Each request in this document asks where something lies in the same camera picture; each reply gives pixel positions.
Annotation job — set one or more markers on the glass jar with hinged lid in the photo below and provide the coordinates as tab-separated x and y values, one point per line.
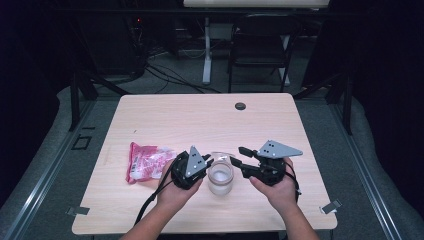
220	176

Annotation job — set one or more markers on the dark round table grommet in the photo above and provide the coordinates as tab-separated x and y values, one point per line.
240	106

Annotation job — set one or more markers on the short black floor tape strip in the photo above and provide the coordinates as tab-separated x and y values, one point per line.
88	128

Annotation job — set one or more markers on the grey tape piece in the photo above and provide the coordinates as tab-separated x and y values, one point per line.
77	211
331	206

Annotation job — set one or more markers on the pink and white plastic bag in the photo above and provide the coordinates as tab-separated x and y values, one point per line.
150	163

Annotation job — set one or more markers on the white desk leg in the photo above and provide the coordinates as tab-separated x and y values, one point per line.
207	60
286	70

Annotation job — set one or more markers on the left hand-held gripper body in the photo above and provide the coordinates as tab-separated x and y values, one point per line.
190	170

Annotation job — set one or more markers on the black folding chair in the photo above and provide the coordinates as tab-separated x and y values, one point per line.
260	36

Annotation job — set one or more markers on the person's right hand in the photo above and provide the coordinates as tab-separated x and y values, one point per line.
280	196

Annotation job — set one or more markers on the person's left hand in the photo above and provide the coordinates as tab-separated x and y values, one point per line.
176	196

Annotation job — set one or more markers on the black metal stand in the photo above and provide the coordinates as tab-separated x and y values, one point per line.
74	100
348	106

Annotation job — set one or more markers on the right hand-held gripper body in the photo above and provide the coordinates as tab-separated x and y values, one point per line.
266	170

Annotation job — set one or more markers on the metal floor rail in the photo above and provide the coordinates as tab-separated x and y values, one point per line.
363	173
40	186

